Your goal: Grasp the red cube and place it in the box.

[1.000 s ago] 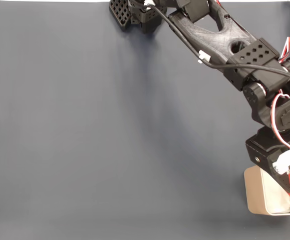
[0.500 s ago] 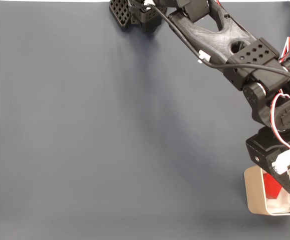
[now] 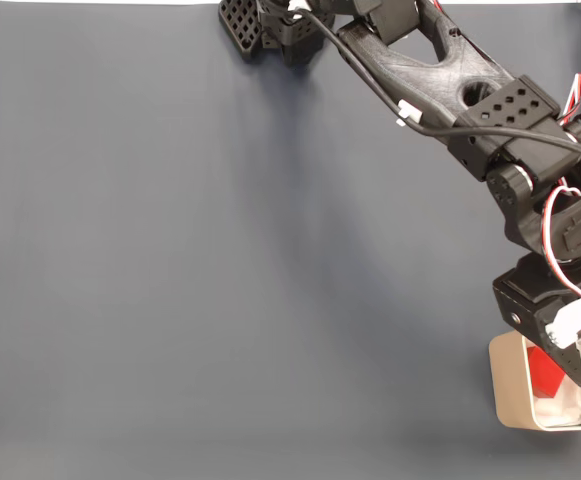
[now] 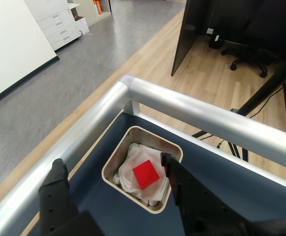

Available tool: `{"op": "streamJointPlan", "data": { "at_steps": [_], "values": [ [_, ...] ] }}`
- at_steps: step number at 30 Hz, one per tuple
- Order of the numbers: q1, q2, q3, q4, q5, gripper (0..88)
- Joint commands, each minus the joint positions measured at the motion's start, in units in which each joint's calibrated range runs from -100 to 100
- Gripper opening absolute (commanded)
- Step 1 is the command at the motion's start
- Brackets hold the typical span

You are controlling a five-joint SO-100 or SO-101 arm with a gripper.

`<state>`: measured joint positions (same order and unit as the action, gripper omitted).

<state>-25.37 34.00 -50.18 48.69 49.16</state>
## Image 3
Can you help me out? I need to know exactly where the red cube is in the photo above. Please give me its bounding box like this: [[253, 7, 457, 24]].
[[526, 344, 569, 400]]

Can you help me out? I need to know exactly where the beige metal box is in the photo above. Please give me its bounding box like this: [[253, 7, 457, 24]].
[[488, 329, 581, 432]]

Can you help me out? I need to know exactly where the white crumpled tissue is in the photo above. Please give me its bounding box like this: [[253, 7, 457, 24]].
[[530, 338, 581, 429]]

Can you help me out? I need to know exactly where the grey table mat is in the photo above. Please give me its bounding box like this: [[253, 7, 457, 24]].
[[0, 3, 581, 480]]

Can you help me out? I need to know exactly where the red white servo cable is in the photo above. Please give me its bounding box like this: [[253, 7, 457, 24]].
[[541, 185, 581, 300], [558, 73, 581, 127]]

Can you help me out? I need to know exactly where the black camera cable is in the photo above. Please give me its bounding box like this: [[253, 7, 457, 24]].
[[289, 2, 581, 169]]

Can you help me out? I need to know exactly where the white cable clip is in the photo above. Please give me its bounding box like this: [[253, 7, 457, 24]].
[[396, 99, 424, 127]]

